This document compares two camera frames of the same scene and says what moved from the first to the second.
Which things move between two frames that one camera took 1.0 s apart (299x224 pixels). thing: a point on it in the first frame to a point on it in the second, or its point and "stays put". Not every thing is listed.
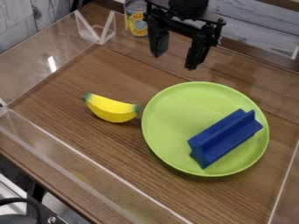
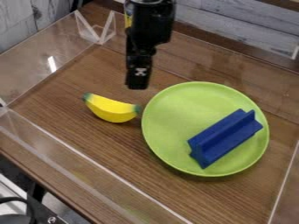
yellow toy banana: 111,110 stays put
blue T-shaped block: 217,141 stays put
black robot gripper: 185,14 to 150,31
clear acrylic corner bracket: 87,30 stays put
